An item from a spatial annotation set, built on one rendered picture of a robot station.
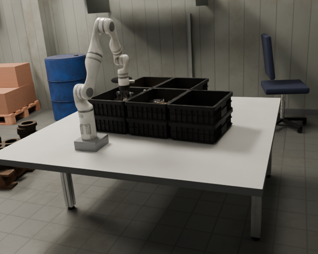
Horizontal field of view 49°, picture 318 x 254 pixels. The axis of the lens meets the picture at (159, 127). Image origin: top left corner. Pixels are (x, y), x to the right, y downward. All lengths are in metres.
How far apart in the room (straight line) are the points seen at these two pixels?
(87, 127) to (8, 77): 3.88
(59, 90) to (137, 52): 1.28
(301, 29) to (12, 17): 4.54
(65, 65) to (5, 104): 1.09
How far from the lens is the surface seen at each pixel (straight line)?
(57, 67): 5.08
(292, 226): 2.65
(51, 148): 2.25
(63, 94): 5.13
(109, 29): 2.15
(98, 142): 2.10
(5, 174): 3.47
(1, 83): 5.99
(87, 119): 2.10
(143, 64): 5.39
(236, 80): 5.03
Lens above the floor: 1.47
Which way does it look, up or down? 19 degrees down
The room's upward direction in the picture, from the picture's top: 4 degrees counter-clockwise
